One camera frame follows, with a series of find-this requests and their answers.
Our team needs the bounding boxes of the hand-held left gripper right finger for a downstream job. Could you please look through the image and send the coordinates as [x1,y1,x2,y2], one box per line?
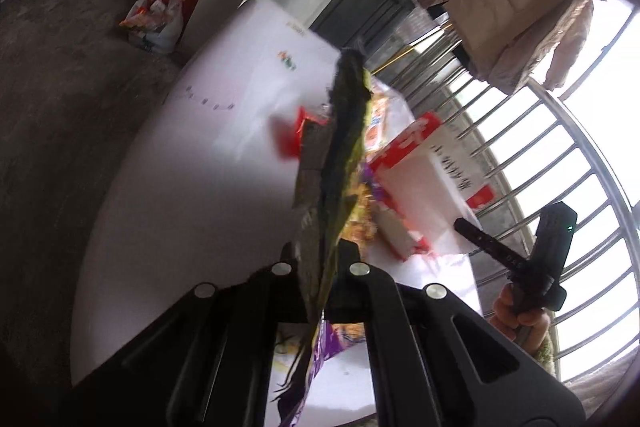
[325,241,588,427]

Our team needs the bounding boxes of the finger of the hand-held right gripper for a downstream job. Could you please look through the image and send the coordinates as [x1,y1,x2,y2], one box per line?
[454,218,523,275]

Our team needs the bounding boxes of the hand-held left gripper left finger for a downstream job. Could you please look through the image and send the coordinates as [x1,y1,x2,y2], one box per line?
[60,247,308,427]

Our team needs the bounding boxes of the red snack wrapper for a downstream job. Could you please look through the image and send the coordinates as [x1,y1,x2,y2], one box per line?
[271,106,315,161]

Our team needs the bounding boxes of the green and purple snack wrapper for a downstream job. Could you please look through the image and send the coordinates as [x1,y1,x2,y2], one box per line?
[277,47,376,427]

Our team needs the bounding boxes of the person's right forearm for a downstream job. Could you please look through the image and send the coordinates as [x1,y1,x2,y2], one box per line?
[535,334,560,378]

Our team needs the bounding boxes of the person's right hand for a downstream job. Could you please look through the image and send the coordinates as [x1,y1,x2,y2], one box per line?
[487,282,551,353]

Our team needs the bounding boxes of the red and white carton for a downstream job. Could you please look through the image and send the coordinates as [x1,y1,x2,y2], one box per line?
[369,111,497,259]

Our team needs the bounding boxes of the printed plastic tablecloth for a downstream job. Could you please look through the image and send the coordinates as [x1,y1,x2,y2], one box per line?
[70,0,483,418]

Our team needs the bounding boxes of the metal balcony railing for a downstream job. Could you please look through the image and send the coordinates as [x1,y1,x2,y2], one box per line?
[370,0,640,388]

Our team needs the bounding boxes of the dark metal door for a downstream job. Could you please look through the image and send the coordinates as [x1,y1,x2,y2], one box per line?
[310,0,416,58]

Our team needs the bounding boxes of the white plastic shopping bag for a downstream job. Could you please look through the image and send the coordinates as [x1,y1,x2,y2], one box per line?
[120,0,185,55]

